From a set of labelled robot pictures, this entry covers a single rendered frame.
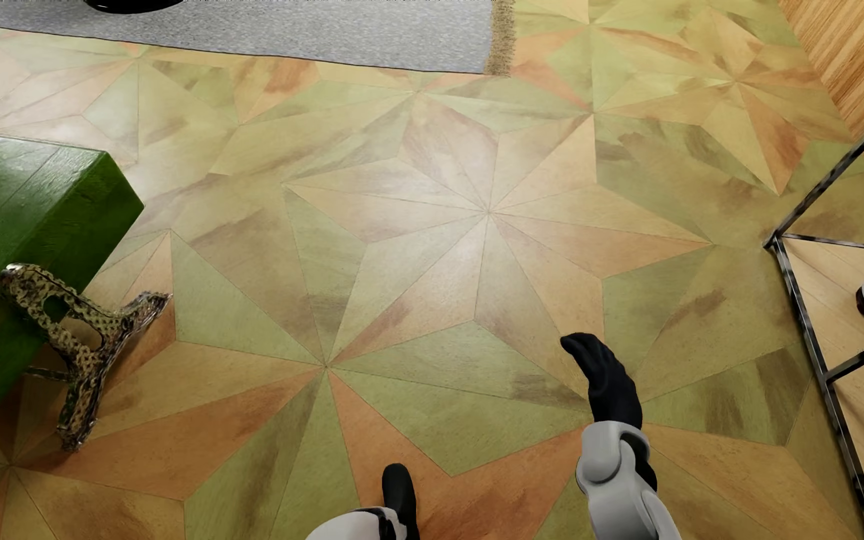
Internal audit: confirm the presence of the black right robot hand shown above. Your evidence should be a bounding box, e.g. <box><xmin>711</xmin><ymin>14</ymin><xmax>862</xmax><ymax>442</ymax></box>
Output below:
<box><xmin>559</xmin><ymin>333</ymin><xmax>644</xmax><ymax>432</ymax></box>

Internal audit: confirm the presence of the white robot leg black foot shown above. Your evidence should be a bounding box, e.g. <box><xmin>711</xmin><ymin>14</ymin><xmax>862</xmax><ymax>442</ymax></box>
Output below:
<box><xmin>304</xmin><ymin>462</ymin><xmax>422</xmax><ymax>540</ymax></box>

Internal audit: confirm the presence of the grey fringed rug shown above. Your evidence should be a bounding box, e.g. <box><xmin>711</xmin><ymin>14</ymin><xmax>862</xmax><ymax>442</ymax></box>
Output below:
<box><xmin>0</xmin><ymin>0</ymin><xmax>517</xmax><ymax>78</ymax></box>

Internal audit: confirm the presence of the ornate metal cabinet leg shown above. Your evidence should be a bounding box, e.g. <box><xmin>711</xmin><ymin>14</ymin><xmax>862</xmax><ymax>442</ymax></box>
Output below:
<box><xmin>0</xmin><ymin>262</ymin><xmax>172</xmax><ymax>453</ymax></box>

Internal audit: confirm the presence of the black round object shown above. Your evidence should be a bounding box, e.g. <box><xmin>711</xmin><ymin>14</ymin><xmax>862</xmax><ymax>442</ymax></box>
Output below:
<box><xmin>83</xmin><ymin>0</ymin><xmax>186</xmax><ymax>15</ymax></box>

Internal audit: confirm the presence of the green wooden cabinet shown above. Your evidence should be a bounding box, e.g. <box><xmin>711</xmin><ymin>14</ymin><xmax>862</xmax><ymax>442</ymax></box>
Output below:
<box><xmin>0</xmin><ymin>129</ymin><xmax>145</xmax><ymax>465</ymax></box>

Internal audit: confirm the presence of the black metal frame shelf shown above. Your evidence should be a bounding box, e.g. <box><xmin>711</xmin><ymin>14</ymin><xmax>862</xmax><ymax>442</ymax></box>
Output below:
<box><xmin>762</xmin><ymin>102</ymin><xmax>864</xmax><ymax>540</ymax></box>

